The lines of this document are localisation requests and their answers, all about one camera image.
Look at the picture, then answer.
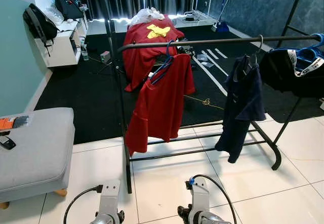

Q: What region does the navy blue shirt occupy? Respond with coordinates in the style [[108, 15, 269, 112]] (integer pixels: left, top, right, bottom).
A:
[[215, 55, 267, 164]]

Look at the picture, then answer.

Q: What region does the blue hanger bundle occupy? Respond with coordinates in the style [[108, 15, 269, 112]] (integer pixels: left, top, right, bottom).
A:
[[273, 33, 324, 78]]

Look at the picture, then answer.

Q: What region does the black garment white band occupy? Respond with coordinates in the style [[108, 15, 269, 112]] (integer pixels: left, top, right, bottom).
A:
[[260, 47, 324, 99]]

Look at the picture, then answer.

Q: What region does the black metal clothes rack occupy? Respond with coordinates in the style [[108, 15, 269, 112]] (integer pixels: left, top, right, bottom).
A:
[[105, 0, 324, 194]]

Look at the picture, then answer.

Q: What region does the blue broom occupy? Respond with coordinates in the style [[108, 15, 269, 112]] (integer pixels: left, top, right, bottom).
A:
[[212, 0, 235, 33]]

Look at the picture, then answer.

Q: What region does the red t-shirt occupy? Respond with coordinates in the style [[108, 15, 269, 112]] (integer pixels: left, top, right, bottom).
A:
[[125, 54, 196, 156]]

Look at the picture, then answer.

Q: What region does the red cloth yellow logo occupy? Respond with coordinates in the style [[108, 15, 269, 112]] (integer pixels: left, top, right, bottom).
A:
[[123, 14, 185, 92]]

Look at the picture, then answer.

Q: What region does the white plastic bag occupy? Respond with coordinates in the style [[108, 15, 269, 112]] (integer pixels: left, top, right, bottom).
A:
[[129, 8, 165, 26]]

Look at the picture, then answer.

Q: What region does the white cabinet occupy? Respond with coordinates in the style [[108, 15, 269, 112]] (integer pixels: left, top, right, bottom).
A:
[[34, 18, 88, 68]]

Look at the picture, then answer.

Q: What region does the small black bag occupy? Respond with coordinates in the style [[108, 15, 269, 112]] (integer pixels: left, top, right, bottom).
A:
[[55, 0, 84, 20]]

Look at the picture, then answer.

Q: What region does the grey upholstered ottoman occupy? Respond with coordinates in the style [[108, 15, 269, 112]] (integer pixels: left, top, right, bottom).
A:
[[0, 107, 75, 209]]

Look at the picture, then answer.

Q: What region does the black backpack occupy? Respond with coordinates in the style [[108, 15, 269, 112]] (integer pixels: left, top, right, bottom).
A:
[[23, 4, 58, 47]]

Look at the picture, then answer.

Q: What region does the orange black package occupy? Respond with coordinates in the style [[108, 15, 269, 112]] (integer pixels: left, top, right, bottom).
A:
[[0, 116, 30, 130]]

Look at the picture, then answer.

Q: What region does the black key fob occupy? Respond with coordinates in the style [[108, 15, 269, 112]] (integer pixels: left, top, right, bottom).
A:
[[0, 136, 17, 150]]

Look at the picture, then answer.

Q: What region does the yellow cord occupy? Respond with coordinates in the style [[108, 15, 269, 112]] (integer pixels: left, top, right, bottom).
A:
[[183, 95, 226, 111]]

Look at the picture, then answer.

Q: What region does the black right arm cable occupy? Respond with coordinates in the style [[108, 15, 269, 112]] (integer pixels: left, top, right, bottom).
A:
[[192, 174, 237, 224]]

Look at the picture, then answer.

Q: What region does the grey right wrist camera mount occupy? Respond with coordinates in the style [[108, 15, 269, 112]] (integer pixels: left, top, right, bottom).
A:
[[186, 176, 212, 213]]

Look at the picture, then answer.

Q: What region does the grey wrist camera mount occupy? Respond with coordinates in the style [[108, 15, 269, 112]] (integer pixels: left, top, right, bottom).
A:
[[186, 176, 212, 213], [98, 179, 122, 216]]

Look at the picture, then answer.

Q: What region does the blue wire hanger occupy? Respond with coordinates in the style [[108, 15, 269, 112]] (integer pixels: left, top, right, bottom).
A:
[[150, 40, 178, 85]]

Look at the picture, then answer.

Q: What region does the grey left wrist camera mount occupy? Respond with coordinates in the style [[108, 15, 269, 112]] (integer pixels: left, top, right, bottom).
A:
[[98, 179, 122, 216]]

